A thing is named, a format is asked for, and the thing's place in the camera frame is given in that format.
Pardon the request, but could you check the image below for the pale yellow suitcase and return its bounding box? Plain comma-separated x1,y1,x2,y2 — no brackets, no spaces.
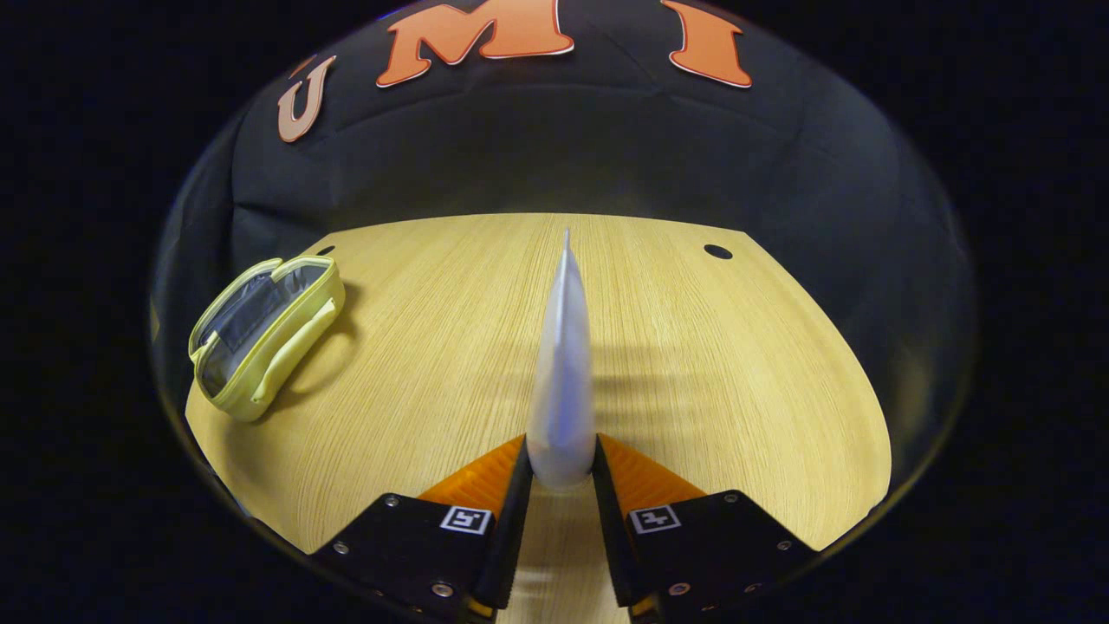
188,255,346,423

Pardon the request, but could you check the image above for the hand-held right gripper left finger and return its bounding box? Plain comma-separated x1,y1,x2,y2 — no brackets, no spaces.
312,433,534,621

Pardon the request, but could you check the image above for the white squeeze tube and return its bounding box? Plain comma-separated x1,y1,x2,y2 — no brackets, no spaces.
526,227,599,491

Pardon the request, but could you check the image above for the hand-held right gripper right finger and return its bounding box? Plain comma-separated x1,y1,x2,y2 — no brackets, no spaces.
593,433,820,621

